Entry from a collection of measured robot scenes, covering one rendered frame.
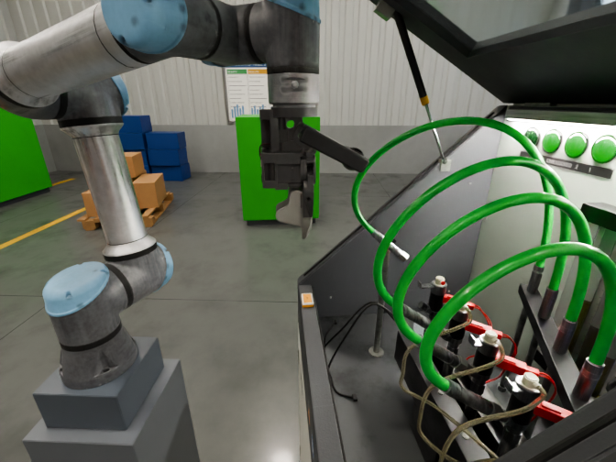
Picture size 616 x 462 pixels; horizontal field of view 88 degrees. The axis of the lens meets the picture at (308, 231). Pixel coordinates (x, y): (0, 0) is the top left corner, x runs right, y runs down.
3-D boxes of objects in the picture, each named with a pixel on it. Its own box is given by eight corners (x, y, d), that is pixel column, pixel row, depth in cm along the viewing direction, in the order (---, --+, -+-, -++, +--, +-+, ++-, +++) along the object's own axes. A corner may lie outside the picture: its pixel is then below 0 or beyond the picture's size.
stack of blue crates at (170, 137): (119, 181, 628) (104, 115, 583) (133, 176, 673) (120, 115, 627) (182, 181, 624) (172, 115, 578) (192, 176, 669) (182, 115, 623)
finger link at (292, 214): (276, 238, 55) (274, 186, 52) (311, 237, 56) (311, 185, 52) (276, 246, 52) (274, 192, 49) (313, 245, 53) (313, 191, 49)
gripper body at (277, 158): (264, 181, 55) (260, 106, 51) (313, 181, 56) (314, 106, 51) (262, 192, 48) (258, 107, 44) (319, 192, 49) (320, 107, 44)
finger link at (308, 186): (300, 211, 54) (300, 159, 51) (311, 211, 54) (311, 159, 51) (302, 220, 50) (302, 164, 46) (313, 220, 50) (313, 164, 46)
